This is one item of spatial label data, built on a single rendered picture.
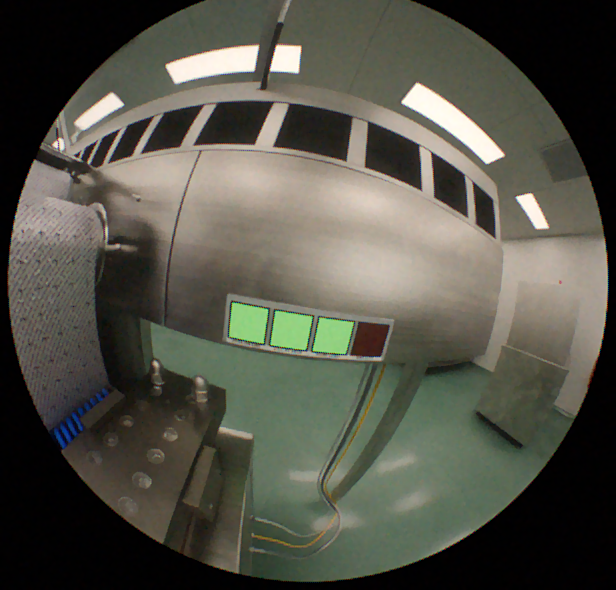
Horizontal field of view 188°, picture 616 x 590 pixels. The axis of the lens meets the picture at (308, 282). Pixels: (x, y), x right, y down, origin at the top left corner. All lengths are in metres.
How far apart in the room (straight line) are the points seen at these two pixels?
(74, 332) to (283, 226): 0.35
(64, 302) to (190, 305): 0.20
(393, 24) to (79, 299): 1.70
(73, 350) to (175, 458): 0.20
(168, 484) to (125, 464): 0.06
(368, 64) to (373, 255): 1.54
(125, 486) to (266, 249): 0.36
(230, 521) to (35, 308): 0.37
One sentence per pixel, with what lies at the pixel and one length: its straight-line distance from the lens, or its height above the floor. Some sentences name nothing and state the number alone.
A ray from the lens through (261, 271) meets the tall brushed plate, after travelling 0.25.
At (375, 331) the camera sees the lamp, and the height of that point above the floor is 1.20.
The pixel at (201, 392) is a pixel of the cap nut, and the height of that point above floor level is 1.05.
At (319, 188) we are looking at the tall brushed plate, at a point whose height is 1.39.
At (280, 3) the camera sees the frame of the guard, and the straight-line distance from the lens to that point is 0.56.
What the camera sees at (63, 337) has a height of 1.14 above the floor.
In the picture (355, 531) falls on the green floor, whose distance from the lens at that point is 1.37.
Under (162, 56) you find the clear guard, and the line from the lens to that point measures 0.69.
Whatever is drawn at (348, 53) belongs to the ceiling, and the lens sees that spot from 1.64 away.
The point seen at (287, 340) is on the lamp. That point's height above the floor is 1.17.
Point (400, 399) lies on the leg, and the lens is 0.69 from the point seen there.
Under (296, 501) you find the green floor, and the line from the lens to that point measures 1.35.
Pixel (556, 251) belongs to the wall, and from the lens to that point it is 4.37.
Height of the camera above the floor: 1.27
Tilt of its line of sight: 3 degrees down
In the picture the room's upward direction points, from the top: 11 degrees clockwise
